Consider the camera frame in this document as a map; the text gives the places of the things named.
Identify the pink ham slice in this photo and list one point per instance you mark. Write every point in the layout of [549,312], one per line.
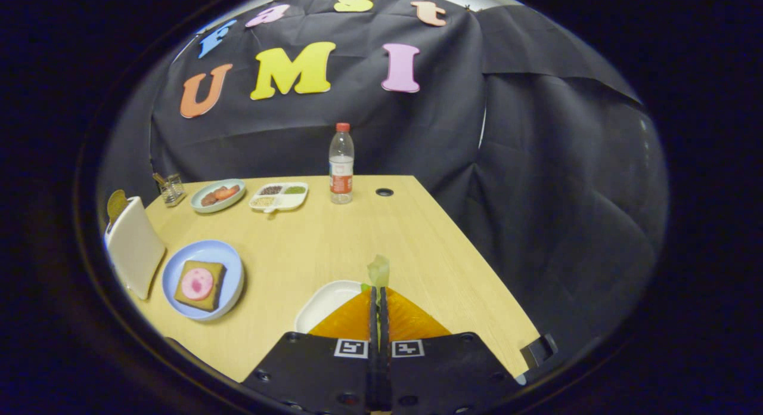
[197,284]

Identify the white toaster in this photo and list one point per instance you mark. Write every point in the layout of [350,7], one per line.
[136,248]

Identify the black table grommet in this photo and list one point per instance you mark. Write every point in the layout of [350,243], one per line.
[384,192]

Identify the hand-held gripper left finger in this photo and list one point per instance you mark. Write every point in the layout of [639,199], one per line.
[310,373]

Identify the round-topped brown toast slice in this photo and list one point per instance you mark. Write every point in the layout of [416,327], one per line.
[117,203]

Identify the square brown bread slice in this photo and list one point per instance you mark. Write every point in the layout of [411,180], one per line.
[216,272]

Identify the red tomato slice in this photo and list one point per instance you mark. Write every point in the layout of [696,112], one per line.
[228,192]

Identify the black backdrop cloth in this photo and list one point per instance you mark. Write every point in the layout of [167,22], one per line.
[536,164]

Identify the green lettuce leaf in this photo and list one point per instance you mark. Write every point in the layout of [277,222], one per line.
[379,272]

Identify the brown meat patty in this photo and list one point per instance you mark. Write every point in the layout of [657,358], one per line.
[208,198]

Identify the white divided seasoning dish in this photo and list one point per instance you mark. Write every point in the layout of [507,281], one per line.
[279,197]

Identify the clear red-capped water bottle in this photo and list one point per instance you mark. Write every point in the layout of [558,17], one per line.
[341,164]

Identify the teal plate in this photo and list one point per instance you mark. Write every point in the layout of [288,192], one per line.
[205,206]

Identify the blue plate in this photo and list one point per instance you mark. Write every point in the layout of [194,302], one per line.
[229,269]

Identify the black bracket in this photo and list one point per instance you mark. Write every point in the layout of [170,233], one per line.
[539,349]

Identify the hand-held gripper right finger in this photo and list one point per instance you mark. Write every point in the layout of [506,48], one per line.
[447,373]

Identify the small white dish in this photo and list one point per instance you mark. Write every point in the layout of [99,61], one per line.
[328,302]

